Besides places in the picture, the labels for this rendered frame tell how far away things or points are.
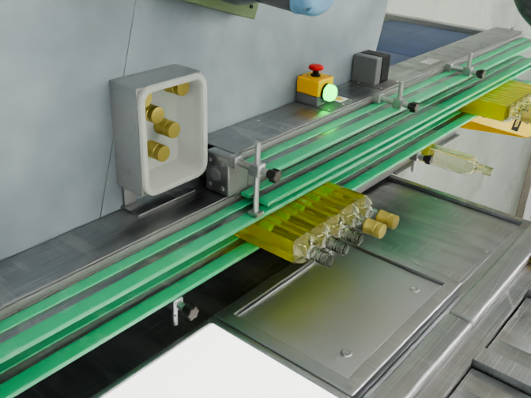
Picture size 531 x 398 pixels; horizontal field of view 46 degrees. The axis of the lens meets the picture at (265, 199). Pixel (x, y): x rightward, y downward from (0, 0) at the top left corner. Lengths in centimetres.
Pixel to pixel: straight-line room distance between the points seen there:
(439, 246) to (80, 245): 93
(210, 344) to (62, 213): 38
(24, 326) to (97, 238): 25
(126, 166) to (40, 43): 29
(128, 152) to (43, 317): 36
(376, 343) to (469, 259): 48
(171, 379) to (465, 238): 93
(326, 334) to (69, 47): 73
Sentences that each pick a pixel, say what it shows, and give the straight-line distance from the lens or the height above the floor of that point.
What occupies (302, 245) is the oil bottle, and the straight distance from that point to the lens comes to 127.
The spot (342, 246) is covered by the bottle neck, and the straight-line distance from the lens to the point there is 130.
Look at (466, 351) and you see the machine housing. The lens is 136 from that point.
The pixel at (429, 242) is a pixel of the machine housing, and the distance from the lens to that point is 172.
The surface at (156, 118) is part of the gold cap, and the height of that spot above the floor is 81.
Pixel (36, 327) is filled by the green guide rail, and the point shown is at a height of 94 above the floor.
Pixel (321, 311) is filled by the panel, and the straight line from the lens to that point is 134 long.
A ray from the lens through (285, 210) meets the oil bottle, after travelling 138.
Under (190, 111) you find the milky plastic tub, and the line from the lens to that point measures 131.
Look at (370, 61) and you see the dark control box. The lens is 186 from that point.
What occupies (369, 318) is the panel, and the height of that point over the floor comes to 122.
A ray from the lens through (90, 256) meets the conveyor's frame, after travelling 118.
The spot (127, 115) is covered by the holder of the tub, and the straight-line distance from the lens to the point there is 121.
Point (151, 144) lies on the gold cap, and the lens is 129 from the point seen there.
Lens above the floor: 169
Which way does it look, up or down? 33 degrees down
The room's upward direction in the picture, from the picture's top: 113 degrees clockwise
